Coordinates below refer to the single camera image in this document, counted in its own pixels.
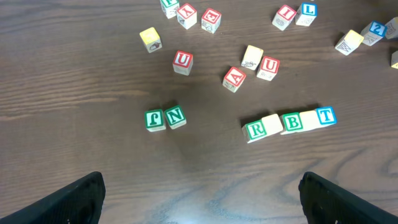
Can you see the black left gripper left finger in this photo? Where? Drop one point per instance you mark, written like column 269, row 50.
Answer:
column 79, row 202

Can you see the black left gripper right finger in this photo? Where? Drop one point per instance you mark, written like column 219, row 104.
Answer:
column 325, row 202

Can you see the yellow O block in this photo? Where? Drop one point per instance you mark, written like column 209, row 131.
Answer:
column 309, row 120

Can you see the green B block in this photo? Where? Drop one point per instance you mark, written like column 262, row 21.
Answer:
column 291, row 122

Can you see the blue T block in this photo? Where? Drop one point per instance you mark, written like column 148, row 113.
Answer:
column 326, row 116

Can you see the yellow O block placed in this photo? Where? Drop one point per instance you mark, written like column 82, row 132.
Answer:
column 272, row 124

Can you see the green R block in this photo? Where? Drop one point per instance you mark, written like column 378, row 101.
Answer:
column 254, row 131

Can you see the yellow block plain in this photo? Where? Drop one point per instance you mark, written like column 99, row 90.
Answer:
column 151, row 39

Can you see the green J block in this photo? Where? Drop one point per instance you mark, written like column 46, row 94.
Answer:
column 154, row 120

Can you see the green N block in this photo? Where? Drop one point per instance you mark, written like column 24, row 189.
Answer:
column 175, row 117

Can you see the red U block centre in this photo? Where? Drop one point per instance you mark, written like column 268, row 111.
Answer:
column 268, row 68

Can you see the red u block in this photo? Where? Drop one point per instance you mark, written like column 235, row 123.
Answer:
column 182, row 62
column 268, row 68

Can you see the red A block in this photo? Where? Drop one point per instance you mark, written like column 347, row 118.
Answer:
column 234, row 79

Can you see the yellow snail block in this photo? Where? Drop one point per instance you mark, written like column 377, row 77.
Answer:
column 394, row 60

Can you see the yellow S block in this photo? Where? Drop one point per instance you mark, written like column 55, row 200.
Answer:
column 349, row 42

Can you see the yellow C block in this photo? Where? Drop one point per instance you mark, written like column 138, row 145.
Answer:
column 252, row 57

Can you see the red U block left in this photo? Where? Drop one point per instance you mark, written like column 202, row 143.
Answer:
column 182, row 62

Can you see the blue 2 block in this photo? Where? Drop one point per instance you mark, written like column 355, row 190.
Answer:
column 373, row 33

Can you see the yellow K block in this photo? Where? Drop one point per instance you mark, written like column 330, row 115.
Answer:
column 392, row 28

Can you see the red I block lower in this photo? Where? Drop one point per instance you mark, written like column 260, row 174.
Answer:
column 284, row 17

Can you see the blue L block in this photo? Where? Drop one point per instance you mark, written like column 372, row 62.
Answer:
column 306, row 14

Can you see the green F block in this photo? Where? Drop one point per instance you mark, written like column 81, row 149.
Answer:
column 169, row 7

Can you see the red X block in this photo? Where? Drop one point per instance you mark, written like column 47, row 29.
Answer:
column 187, row 15

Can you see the red E block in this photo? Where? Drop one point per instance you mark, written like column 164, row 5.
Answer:
column 211, row 20

